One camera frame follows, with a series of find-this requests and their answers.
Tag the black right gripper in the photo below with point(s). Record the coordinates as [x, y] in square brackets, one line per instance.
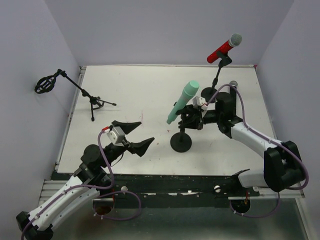
[189, 116]

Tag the red glitter microphone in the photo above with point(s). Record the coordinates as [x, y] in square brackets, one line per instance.
[234, 41]

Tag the tall black tripod mic stand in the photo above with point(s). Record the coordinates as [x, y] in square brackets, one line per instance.
[46, 84]

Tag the black microphone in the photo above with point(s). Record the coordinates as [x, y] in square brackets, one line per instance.
[233, 87]

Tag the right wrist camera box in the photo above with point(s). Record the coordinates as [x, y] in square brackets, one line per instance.
[199, 103]

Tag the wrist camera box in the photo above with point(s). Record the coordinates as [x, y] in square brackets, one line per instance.
[199, 103]
[115, 134]

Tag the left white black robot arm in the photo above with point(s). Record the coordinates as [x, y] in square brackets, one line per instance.
[93, 179]

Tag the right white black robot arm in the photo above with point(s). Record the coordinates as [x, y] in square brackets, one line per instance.
[282, 165]

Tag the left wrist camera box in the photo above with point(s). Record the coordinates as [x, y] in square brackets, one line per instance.
[115, 134]

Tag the mint green microphone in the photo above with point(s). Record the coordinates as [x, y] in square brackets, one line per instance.
[188, 92]

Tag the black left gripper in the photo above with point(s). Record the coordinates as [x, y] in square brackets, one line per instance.
[126, 143]

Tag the black front mounting rail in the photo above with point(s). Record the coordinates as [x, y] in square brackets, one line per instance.
[175, 191]

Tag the short black round-base mic stand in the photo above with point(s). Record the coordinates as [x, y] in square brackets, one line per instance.
[181, 142]

